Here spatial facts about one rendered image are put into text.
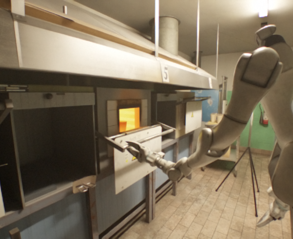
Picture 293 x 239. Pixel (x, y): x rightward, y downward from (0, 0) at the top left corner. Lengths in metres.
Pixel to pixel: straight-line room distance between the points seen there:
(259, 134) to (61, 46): 4.64
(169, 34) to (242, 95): 2.13
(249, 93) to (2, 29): 0.75
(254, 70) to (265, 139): 4.39
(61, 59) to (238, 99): 0.62
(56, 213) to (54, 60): 0.94
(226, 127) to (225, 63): 4.40
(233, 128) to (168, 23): 2.21
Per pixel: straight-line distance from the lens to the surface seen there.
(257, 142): 4.93
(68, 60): 0.73
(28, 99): 0.96
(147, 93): 1.61
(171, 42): 2.58
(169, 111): 2.17
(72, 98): 1.06
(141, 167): 1.43
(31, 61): 0.67
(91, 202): 1.36
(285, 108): 0.77
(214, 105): 3.94
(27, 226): 1.25
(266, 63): 0.56
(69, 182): 1.25
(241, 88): 0.56
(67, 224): 1.39
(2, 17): 0.71
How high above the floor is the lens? 1.41
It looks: 8 degrees down
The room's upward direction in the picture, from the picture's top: straight up
